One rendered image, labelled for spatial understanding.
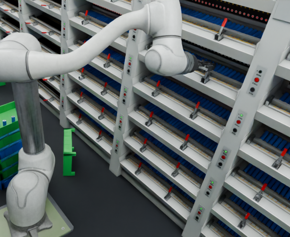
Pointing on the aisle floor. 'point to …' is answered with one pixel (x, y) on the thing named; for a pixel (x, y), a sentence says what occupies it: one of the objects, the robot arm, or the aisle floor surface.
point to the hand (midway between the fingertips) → (209, 65)
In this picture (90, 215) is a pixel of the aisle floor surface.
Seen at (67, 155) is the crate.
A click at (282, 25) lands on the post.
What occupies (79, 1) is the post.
